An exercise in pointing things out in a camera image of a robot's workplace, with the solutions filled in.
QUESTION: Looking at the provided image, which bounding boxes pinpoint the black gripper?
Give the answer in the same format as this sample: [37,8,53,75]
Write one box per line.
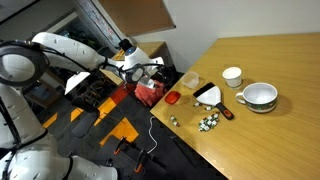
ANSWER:
[154,70,174,87]

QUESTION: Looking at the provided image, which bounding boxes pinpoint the orange plastic lid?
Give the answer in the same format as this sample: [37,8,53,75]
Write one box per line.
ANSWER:
[164,90,182,105]

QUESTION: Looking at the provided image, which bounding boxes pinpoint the clear plastic bowl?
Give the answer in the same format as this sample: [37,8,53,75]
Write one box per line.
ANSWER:
[181,70,200,90]

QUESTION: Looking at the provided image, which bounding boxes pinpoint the salmon pink cloth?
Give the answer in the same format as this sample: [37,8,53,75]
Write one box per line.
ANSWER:
[134,79,168,108]

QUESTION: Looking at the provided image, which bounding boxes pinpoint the wooden side desk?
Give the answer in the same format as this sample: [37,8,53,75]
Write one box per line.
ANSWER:
[99,41,167,86]

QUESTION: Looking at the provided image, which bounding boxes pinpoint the white hand brush black bristles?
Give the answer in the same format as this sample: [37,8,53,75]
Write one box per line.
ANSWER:
[192,82,235,121]

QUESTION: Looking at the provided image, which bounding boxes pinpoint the small black desk object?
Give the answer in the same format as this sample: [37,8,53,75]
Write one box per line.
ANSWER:
[118,38,135,54]

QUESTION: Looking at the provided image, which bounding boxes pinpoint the brown cork board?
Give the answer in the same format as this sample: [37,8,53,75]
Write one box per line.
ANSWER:
[98,0,177,38]

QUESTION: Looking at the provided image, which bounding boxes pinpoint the small white paper cup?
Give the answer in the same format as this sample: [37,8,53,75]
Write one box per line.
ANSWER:
[221,66,243,90]

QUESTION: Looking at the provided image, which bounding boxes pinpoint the white trapezoid panel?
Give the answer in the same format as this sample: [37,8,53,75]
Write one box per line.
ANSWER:
[64,71,91,95]

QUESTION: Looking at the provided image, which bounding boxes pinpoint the white mug green band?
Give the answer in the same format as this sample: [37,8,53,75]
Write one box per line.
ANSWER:
[235,82,279,114]

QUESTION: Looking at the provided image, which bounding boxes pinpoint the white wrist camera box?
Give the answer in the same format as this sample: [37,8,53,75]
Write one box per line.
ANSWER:
[142,77,158,90]

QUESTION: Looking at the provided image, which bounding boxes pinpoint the thin white cord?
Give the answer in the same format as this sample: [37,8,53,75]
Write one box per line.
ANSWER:
[146,115,159,155]

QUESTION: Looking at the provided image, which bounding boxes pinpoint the black clamp orange handle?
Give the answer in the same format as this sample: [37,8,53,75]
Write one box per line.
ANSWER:
[133,149,148,174]
[113,136,128,156]

